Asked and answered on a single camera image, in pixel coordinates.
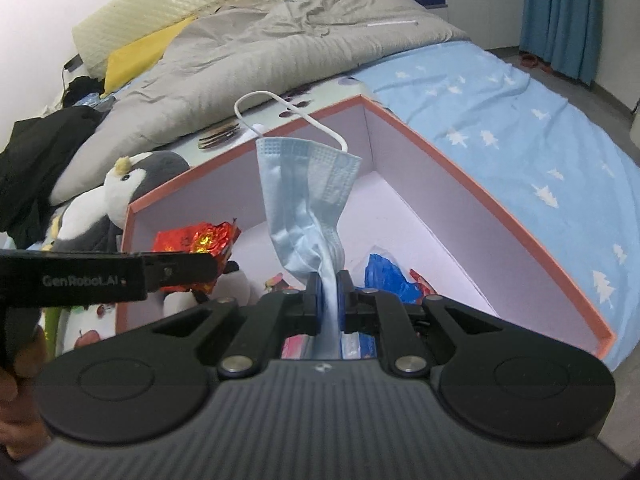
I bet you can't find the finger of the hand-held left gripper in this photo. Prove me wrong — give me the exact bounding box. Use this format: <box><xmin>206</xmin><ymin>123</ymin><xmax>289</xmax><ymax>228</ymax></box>
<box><xmin>141</xmin><ymin>251</ymin><xmax>222</xmax><ymax>294</ymax></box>

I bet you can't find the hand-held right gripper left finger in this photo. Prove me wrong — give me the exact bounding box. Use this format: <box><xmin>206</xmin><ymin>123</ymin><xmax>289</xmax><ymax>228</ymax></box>
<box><xmin>152</xmin><ymin>271</ymin><xmax>321</xmax><ymax>380</ymax></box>

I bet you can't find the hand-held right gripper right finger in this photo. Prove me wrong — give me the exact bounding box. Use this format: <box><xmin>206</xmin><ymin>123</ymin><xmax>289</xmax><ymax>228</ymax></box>
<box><xmin>337</xmin><ymin>270</ymin><xmax>506</xmax><ymax>380</ymax></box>

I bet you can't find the red foil packet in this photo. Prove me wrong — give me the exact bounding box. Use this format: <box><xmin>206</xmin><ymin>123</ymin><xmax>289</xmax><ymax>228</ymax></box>
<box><xmin>151</xmin><ymin>220</ymin><xmax>241</xmax><ymax>296</ymax></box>

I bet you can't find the small panda plush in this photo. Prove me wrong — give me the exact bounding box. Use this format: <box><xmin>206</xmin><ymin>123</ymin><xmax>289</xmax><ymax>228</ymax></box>
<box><xmin>162</xmin><ymin>260</ymin><xmax>253</xmax><ymax>318</ymax></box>

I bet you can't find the blue white plastic packet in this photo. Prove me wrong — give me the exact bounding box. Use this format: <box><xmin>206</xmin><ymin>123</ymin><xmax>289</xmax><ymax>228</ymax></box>
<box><xmin>282</xmin><ymin>252</ymin><xmax>438</xmax><ymax>361</ymax></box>

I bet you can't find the blue face mask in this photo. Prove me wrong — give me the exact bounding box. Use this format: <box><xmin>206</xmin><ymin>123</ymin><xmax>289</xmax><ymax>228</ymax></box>
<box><xmin>234</xmin><ymin>91</ymin><xmax>363</xmax><ymax>360</ymax></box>

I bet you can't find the orange cardboard box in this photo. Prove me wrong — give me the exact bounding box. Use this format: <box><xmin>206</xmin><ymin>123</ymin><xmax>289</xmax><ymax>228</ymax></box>
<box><xmin>115</xmin><ymin>94</ymin><xmax>615</xmax><ymax>361</ymax></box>

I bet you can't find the person's left hand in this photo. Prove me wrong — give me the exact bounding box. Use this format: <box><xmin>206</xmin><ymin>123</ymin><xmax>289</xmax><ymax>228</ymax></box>
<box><xmin>0</xmin><ymin>325</ymin><xmax>53</xmax><ymax>462</ymax></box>

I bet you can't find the grey white penguin plush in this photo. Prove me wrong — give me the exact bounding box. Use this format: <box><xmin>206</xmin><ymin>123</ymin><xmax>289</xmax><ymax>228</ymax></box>
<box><xmin>50</xmin><ymin>152</ymin><xmax>192</xmax><ymax>253</ymax></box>

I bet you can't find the black clothing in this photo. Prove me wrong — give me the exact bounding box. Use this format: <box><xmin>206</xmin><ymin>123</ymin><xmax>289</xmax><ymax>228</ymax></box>
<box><xmin>0</xmin><ymin>76</ymin><xmax>108</xmax><ymax>250</ymax></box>

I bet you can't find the yellow pillow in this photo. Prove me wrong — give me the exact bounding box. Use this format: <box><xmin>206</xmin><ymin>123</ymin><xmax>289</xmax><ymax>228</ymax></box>
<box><xmin>102</xmin><ymin>16</ymin><xmax>197</xmax><ymax>96</ymax></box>

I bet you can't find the grey duvet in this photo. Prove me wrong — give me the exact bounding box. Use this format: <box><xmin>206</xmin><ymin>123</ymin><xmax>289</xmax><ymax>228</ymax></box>
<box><xmin>50</xmin><ymin>0</ymin><xmax>471</xmax><ymax>206</ymax></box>

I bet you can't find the light blue tree-print sheet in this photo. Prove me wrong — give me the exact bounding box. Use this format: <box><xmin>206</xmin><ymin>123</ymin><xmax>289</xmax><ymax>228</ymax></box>
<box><xmin>347</xmin><ymin>40</ymin><xmax>640</xmax><ymax>371</ymax></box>

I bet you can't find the grey cabinet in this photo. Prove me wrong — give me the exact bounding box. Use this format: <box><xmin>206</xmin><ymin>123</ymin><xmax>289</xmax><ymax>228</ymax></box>
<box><xmin>442</xmin><ymin>0</ymin><xmax>526</xmax><ymax>51</ymax></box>

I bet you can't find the blue curtain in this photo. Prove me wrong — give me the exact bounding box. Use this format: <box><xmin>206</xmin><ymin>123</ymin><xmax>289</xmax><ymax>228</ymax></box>
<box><xmin>520</xmin><ymin>0</ymin><xmax>608</xmax><ymax>86</ymax></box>

